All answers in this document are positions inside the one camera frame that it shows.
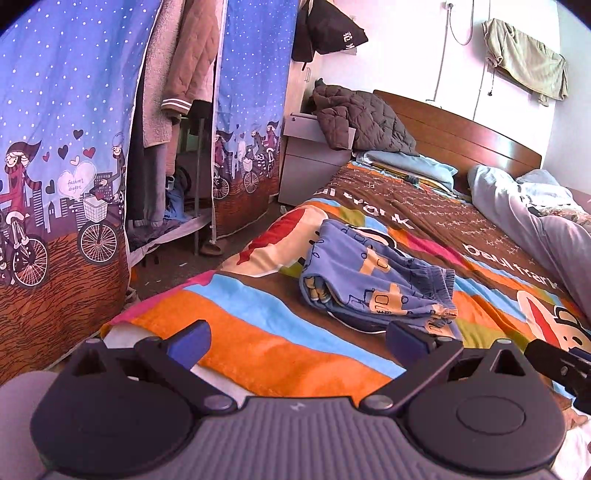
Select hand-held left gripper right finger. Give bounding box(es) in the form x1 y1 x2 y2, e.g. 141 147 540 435
360 320 542 415

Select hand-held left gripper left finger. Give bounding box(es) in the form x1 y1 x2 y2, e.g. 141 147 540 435
60 319 238 415

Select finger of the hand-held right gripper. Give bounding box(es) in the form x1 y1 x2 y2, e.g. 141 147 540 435
525 338 591 412

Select blue printed pants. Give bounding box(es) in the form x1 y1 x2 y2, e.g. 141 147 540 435
299 219 459 334

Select colourful striped printed blanket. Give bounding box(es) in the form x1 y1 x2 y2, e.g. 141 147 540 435
99 159 591 416

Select brown slipper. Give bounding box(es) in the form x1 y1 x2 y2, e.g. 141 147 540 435
199 237 227 258

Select light grey quilt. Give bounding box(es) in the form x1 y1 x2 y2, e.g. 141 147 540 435
466 164 591 324

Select blue cloth in wardrobe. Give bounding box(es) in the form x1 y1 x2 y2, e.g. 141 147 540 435
164 187 195 223

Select floral pillow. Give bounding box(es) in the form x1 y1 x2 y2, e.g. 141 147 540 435
537 202 591 228

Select dark grey hanging trousers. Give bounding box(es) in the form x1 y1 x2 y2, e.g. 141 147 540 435
126 138 170 230

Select light blue pillow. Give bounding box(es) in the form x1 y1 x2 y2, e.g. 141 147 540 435
355 150 459 191

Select grey nightstand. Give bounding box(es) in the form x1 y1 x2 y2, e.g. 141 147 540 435
277 111 357 207

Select wooden headboard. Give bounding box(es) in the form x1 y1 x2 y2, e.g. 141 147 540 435
372 90 543 180

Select brown puffer jacket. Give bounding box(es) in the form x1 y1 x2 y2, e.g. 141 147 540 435
311 78 422 156

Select blue cartoon wardrobe curtain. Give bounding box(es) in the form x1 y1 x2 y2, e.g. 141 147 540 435
0 0 302 385

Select beige fleece coat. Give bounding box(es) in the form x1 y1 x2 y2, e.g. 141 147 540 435
135 0 186 149

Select pink-brown quilted jacket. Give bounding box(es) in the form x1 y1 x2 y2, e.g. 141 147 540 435
159 0 223 124

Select green hanging cloth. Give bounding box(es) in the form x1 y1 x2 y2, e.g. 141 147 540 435
481 18 570 108

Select black hanging bag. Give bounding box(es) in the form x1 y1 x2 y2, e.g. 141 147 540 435
291 0 370 64

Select white wall cable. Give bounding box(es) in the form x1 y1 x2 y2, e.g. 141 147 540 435
433 0 477 103

